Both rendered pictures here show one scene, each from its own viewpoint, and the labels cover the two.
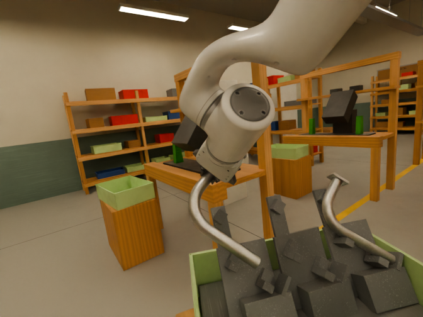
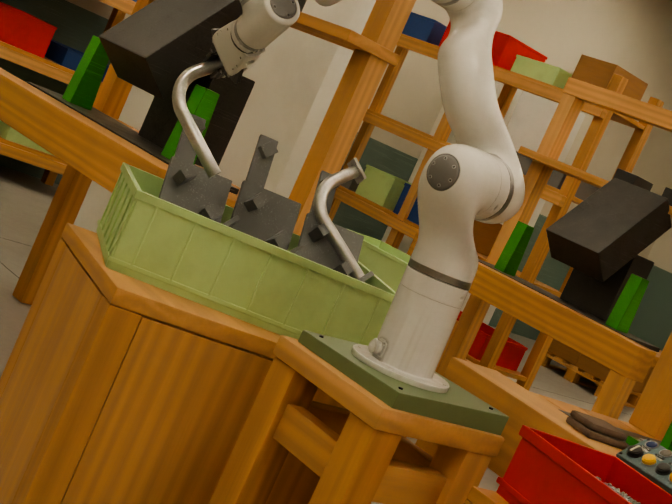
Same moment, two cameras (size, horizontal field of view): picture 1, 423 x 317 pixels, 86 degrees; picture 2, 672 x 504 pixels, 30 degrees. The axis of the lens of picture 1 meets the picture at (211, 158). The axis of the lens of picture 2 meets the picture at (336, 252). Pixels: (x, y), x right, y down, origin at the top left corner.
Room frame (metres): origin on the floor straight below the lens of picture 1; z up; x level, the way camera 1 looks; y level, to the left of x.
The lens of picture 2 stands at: (-2.24, 0.06, 1.24)
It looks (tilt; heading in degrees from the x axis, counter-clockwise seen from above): 5 degrees down; 351
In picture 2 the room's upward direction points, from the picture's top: 24 degrees clockwise
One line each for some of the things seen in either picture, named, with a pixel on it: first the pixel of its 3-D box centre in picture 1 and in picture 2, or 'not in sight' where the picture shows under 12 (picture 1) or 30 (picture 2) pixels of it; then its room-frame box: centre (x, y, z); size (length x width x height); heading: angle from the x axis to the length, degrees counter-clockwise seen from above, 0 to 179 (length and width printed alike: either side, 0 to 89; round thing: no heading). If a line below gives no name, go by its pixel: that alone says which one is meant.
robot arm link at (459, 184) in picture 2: not in sight; (454, 212); (-0.07, -0.47, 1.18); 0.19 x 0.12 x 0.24; 135
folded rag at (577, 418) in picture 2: not in sight; (598, 429); (0.01, -0.92, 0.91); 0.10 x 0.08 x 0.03; 109
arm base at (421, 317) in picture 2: not in sight; (418, 324); (-0.04, -0.50, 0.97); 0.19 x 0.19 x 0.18
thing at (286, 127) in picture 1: (273, 119); (436, 185); (6.26, -1.80, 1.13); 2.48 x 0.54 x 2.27; 35
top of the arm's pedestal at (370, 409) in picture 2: not in sight; (387, 395); (-0.04, -0.50, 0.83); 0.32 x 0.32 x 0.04; 32
